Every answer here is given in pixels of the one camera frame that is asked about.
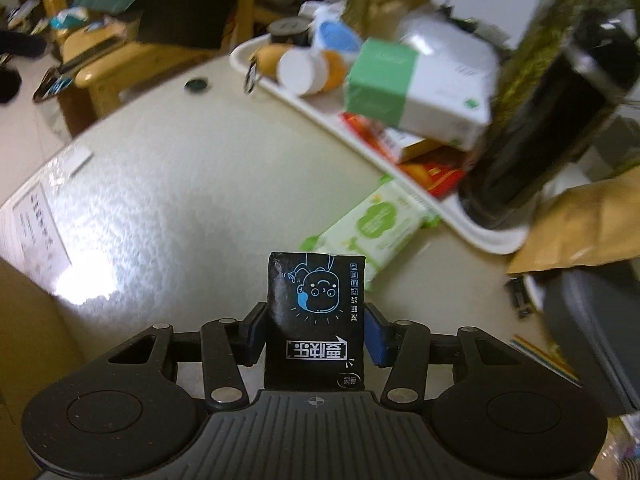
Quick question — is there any dark shoe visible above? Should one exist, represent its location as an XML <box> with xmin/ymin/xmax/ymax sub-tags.
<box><xmin>0</xmin><ymin>30</ymin><xmax>48</xmax><ymax>58</ymax></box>
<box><xmin>0</xmin><ymin>67</ymin><xmax>23</xmax><ymax>106</ymax></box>

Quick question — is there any white plastic bag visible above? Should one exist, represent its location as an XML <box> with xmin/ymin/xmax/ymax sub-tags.
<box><xmin>400</xmin><ymin>10</ymin><xmax>501</xmax><ymax>91</ymax></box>

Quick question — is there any orange and white box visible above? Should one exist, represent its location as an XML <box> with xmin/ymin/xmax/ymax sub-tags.
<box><xmin>340</xmin><ymin>112</ymin><xmax>446</xmax><ymax>163</ymax></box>

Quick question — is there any grey zip case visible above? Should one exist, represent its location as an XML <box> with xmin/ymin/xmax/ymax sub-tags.
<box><xmin>542</xmin><ymin>260</ymin><xmax>640</xmax><ymax>416</ymax></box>

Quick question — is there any wooden chair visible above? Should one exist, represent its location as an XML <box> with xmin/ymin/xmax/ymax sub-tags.
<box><xmin>55</xmin><ymin>0</ymin><xmax>266</xmax><ymax>126</ymax></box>

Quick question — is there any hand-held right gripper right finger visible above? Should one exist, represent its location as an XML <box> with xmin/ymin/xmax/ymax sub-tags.
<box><xmin>364</xmin><ymin>305</ymin><xmax>526</xmax><ymax>406</ymax></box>

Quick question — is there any calligraphy paper sheet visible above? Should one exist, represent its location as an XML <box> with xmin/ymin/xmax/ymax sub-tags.
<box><xmin>0</xmin><ymin>180</ymin><xmax>73</xmax><ymax>301</ymax></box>

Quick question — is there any black thermos bottle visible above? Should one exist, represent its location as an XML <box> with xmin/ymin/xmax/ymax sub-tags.
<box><xmin>457</xmin><ymin>10</ymin><xmax>640</xmax><ymax>231</ymax></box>

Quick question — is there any orange bottle white cap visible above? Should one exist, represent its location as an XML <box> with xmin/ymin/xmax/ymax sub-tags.
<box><xmin>276</xmin><ymin>47</ymin><xmax>348</xmax><ymax>97</ymax></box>

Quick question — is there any white plastic tray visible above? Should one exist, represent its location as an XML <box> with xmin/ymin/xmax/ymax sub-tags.
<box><xmin>230</xmin><ymin>40</ymin><xmax>531</xmax><ymax>256</ymax></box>

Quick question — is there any black round canister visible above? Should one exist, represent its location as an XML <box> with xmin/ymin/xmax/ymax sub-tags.
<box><xmin>267</xmin><ymin>17</ymin><xmax>313</xmax><ymax>48</ymax></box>

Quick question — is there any black tissue packet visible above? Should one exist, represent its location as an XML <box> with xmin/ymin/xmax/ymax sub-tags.
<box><xmin>264</xmin><ymin>252</ymin><xmax>368</xmax><ymax>391</ymax></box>

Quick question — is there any brown paper envelope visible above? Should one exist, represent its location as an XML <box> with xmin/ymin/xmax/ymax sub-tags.
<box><xmin>507</xmin><ymin>165</ymin><xmax>640</xmax><ymax>276</ymax></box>

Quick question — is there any brown cardboard box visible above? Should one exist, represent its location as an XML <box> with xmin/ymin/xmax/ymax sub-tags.
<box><xmin>0</xmin><ymin>257</ymin><xmax>86</xmax><ymax>480</ymax></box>

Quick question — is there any green and white tissue box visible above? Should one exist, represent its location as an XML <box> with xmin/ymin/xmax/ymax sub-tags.
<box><xmin>345</xmin><ymin>37</ymin><xmax>493</xmax><ymax>151</ymax></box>

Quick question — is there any red snack packet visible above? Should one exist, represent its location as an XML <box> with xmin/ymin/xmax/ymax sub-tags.
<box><xmin>400</xmin><ymin>152</ymin><xmax>468</xmax><ymax>198</ymax></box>

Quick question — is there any green wipes packet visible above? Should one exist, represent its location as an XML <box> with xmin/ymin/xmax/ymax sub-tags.
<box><xmin>300</xmin><ymin>175</ymin><xmax>441</xmax><ymax>291</ymax></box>

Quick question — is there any bundle of coloured sticks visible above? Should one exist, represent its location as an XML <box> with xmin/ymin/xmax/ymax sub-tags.
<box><xmin>510</xmin><ymin>335</ymin><xmax>583</xmax><ymax>388</ymax></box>

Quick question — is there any black cloth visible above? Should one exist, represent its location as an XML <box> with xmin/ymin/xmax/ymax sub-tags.
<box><xmin>137</xmin><ymin>0</ymin><xmax>241</xmax><ymax>51</ymax></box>

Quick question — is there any small black clip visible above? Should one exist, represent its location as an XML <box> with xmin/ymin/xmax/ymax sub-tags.
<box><xmin>505</xmin><ymin>275</ymin><xmax>533</xmax><ymax>318</ymax></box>

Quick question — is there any white spray bottle blue label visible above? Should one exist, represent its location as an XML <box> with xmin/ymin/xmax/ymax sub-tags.
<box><xmin>300</xmin><ymin>2</ymin><xmax>363</xmax><ymax>56</ymax></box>

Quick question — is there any black smartphone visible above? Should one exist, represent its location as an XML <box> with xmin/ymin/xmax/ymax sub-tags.
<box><xmin>57</xmin><ymin>50</ymin><xmax>108</xmax><ymax>73</ymax></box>

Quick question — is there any smartphone with blue screen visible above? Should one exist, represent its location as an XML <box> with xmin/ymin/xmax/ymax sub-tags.
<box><xmin>32</xmin><ymin>67</ymin><xmax>76</xmax><ymax>103</ymax></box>

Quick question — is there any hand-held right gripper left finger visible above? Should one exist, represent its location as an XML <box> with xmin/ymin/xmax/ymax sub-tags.
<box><xmin>107</xmin><ymin>302</ymin><xmax>268</xmax><ymax>408</ymax></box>

